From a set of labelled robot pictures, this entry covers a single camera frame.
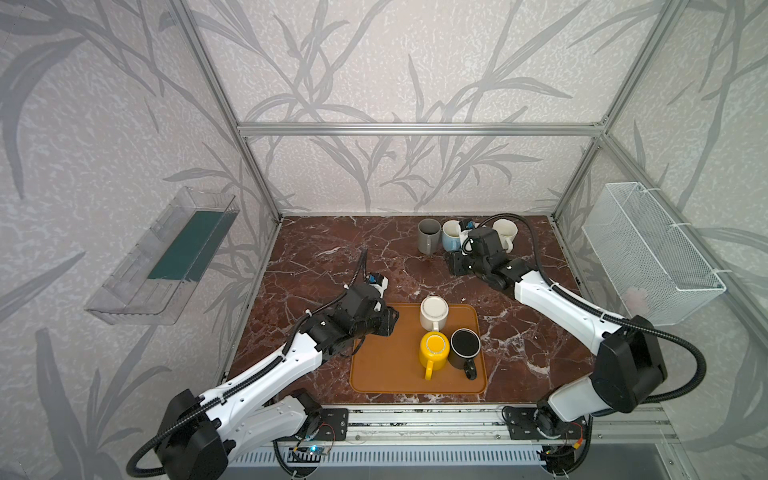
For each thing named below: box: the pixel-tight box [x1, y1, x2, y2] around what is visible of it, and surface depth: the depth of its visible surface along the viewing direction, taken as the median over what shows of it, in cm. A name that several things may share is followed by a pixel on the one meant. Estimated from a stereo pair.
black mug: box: [448, 328, 482, 381], surface depth 79 cm
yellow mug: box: [419, 331, 450, 381], surface depth 79 cm
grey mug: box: [417, 218, 442, 255], surface depth 104 cm
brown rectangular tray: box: [350, 303, 487, 394], surface depth 82 cm
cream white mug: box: [420, 295, 449, 332], surface depth 88 cm
